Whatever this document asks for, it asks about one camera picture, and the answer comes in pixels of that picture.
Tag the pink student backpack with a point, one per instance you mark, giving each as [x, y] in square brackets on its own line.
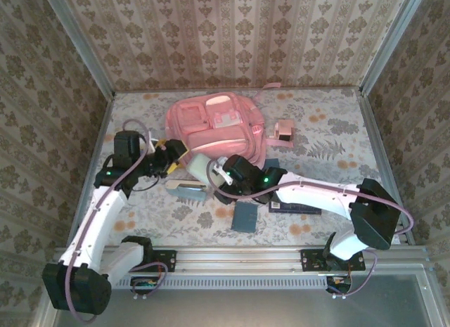
[225, 137]

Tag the thin navy QR code book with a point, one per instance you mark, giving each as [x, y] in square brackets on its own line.
[299, 210]

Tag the left aluminium corner post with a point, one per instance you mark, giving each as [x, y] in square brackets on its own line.
[83, 42]

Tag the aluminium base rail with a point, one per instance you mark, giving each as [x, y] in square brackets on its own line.
[239, 260]

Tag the yellow cartoon cover book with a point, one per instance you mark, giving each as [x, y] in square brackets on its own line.
[174, 167]

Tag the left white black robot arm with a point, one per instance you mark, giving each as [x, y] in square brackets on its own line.
[105, 214]

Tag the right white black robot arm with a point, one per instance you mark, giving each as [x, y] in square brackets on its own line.
[316, 195]

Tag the aluminium corner post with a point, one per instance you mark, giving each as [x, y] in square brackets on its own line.
[393, 35]
[83, 42]

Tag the left aluminium table side rail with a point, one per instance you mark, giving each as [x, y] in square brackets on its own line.
[100, 137]

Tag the large teal notebook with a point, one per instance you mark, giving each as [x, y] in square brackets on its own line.
[272, 162]

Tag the grey metal sheet panel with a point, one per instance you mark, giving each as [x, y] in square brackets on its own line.
[239, 309]

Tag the small teal notebook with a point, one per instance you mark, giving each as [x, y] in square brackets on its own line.
[244, 218]

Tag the pale green pencil case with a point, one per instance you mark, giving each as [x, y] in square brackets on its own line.
[198, 165]

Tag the pink pencil sharpener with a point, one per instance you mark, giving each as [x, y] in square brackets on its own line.
[284, 128]

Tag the right aluminium corner post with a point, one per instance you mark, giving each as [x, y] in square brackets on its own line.
[393, 35]

